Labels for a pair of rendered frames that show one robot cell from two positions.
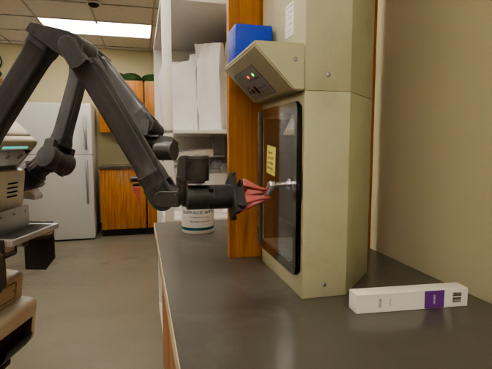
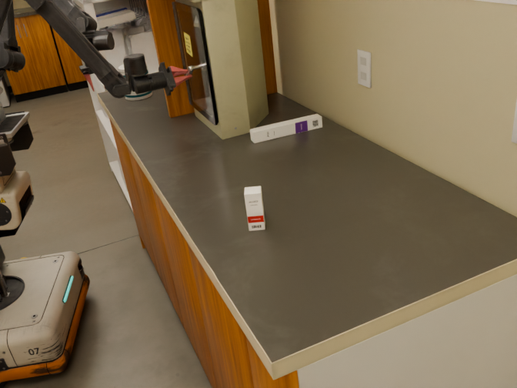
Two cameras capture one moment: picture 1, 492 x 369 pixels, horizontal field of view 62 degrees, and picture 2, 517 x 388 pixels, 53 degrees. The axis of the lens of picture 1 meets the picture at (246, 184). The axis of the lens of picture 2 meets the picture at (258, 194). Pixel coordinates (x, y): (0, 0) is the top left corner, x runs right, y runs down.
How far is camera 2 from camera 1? 89 cm
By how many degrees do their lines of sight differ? 23
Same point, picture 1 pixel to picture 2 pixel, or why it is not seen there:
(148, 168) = (104, 71)
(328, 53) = not seen: outside the picture
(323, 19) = not seen: outside the picture
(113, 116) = (71, 37)
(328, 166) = (226, 51)
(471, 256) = (330, 94)
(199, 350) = (165, 176)
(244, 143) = (165, 27)
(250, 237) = (183, 99)
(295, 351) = (217, 168)
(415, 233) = (302, 79)
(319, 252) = (229, 108)
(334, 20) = not seen: outside the picture
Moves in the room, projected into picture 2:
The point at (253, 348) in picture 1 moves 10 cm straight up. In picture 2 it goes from (194, 170) to (188, 142)
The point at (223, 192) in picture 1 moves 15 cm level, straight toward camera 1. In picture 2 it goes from (158, 78) to (161, 90)
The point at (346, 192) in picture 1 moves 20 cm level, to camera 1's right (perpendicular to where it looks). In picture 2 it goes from (241, 66) to (298, 58)
